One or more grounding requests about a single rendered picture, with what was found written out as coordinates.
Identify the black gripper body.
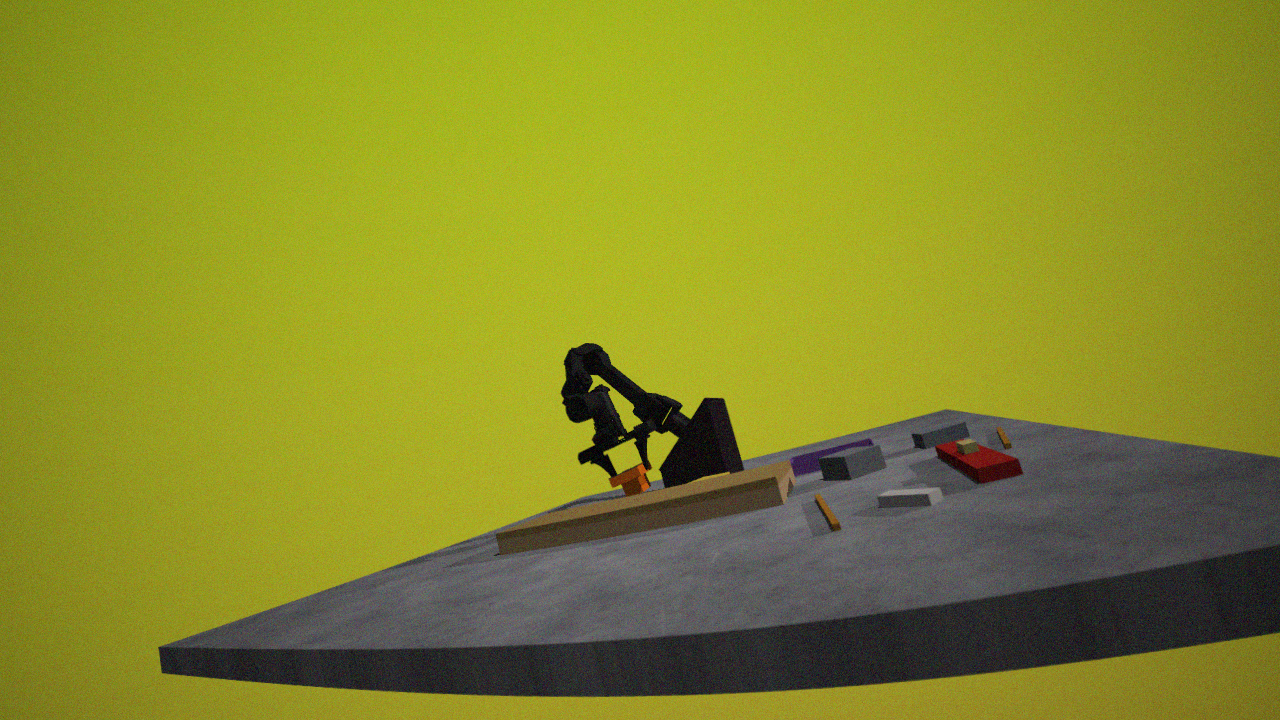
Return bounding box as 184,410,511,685
577,409,657,465

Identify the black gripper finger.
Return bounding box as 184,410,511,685
591,455,617,477
634,436,652,470

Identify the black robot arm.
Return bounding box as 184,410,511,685
561,343,691,452

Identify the red flat block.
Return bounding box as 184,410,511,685
934,439,1023,484

